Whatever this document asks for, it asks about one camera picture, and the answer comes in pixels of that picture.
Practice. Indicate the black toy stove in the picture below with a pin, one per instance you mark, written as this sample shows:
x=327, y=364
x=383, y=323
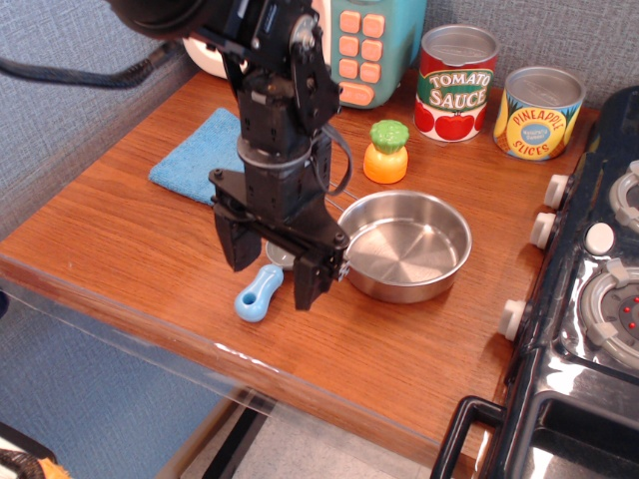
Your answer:
x=571, y=405

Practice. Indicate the stainless steel pot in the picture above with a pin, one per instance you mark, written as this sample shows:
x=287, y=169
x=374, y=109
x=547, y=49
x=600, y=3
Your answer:
x=404, y=246

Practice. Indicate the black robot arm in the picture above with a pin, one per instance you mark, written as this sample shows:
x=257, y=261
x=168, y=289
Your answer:
x=272, y=54

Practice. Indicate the white stove knob top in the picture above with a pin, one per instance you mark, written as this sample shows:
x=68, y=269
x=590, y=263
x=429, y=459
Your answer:
x=555, y=191

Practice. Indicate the toy microwave teal and cream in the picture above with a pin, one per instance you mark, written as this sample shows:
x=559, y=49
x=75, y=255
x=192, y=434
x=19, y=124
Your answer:
x=369, y=45

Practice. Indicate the white stove knob middle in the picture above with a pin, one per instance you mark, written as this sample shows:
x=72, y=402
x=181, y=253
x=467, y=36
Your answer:
x=542, y=229

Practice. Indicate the white stove knob bottom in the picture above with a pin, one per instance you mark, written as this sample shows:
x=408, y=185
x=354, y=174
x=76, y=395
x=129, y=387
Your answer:
x=510, y=318

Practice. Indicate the blue and grey toy spoon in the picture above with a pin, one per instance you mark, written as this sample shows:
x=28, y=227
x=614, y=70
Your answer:
x=252, y=303

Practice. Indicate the pineapple slices can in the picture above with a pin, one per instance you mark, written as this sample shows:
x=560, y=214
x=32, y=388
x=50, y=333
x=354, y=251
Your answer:
x=538, y=111

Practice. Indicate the white stove knob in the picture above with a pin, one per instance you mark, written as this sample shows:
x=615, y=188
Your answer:
x=555, y=191
x=542, y=229
x=510, y=318

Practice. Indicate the toy carrot orange green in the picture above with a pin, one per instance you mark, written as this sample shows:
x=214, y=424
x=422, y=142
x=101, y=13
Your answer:
x=385, y=159

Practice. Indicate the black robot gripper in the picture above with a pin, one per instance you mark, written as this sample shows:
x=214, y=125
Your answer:
x=283, y=201

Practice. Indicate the tomato sauce can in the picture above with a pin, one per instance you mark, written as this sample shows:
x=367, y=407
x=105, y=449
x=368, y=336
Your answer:
x=455, y=77

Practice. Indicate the blue folded cloth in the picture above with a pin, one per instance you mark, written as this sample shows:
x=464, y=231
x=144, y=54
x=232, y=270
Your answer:
x=185, y=170

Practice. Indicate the orange plush object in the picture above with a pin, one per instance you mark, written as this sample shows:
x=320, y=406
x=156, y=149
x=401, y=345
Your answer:
x=22, y=465

